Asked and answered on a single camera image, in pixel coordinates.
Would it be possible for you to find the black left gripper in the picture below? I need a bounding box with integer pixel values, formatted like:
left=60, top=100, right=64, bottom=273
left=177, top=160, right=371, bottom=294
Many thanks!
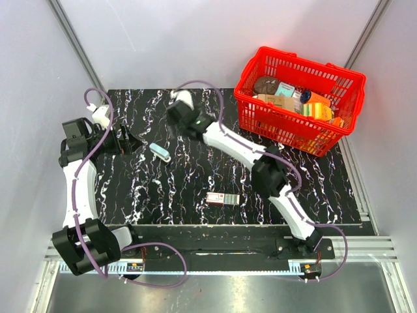
left=88, top=123, right=143, bottom=155

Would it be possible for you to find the light blue stapler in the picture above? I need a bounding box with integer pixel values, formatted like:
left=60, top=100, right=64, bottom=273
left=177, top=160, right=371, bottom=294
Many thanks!
left=149, top=143, right=171, bottom=163

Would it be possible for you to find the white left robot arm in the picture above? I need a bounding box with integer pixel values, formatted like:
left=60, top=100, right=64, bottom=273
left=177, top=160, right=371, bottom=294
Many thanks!
left=52, top=117, right=142, bottom=276

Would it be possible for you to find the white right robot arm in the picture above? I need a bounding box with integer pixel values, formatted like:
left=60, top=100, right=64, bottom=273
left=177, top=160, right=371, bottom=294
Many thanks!
left=166, top=100, right=323, bottom=258

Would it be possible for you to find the red white staple box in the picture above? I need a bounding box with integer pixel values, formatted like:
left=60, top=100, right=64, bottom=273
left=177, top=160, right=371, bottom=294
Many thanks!
left=206, top=192, right=240, bottom=205

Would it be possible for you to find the brown round pouch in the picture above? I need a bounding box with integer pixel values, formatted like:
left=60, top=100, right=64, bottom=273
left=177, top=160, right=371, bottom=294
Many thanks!
left=253, top=76, right=280, bottom=95

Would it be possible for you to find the teal small box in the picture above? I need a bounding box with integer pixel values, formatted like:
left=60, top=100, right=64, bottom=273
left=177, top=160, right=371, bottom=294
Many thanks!
left=275, top=82, right=295, bottom=97

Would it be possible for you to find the brown cardboard box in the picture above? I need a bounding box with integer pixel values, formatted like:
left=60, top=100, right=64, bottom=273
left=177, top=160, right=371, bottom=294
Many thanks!
left=253, top=94, right=296, bottom=112

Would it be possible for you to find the red plastic shopping basket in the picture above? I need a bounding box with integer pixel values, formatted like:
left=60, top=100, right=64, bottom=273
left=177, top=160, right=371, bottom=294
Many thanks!
left=234, top=46, right=366, bottom=157

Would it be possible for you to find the orange bottle blue cap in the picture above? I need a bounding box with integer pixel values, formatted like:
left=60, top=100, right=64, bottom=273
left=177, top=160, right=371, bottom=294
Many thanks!
left=300, top=90, right=331, bottom=107

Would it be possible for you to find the yellow orange box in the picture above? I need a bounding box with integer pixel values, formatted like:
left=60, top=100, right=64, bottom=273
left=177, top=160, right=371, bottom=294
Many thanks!
left=301, top=102, right=334, bottom=121

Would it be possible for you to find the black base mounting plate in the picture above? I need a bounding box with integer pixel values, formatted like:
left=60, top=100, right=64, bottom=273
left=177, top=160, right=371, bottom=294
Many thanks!
left=133, top=225, right=335, bottom=273

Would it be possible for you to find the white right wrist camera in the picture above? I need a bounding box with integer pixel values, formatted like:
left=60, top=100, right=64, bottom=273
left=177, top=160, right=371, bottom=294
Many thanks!
left=170, top=89, right=194, bottom=110

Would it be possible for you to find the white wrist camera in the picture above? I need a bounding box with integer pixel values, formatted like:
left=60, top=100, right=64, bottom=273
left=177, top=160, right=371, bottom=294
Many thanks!
left=87, top=103, right=110, bottom=129
left=170, top=89, right=194, bottom=110

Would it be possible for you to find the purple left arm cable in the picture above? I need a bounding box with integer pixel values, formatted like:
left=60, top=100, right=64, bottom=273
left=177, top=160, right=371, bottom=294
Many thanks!
left=73, top=87, right=188, bottom=289

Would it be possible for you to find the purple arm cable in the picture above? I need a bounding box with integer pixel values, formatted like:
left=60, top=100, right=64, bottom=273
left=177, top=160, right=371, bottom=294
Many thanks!
left=73, top=87, right=188, bottom=289
left=175, top=80, right=349, bottom=282

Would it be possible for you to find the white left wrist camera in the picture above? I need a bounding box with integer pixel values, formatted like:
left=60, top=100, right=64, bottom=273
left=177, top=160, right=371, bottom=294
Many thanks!
left=87, top=103, right=110, bottom=129

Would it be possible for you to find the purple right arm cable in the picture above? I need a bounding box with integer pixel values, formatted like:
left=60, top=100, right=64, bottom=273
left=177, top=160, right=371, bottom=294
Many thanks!
left=175, top=80, right=349, bottom=282

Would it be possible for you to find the aluminium frame rail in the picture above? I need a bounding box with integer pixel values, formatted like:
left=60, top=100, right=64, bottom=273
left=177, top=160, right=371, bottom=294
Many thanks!
left=42, top=234, right=400, bottom=275

